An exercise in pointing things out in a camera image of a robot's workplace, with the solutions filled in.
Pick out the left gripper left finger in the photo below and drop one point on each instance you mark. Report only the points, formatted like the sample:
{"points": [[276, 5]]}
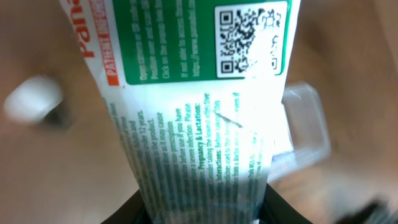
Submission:
{"points": [[133, 211]]}

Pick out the clear plastic container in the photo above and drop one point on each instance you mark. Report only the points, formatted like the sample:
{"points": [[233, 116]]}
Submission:
{"points": [[302, 137]]}

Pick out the green white card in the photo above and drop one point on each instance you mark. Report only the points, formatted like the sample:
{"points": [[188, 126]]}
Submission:
{"points": [[194, 89]]}

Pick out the dark bottle white cap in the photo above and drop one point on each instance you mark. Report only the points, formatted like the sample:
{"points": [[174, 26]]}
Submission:
{"points": [[38, 100]]}

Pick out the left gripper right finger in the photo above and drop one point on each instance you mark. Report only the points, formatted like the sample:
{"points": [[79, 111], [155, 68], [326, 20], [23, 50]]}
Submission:
{"points": [[275, 210]]}

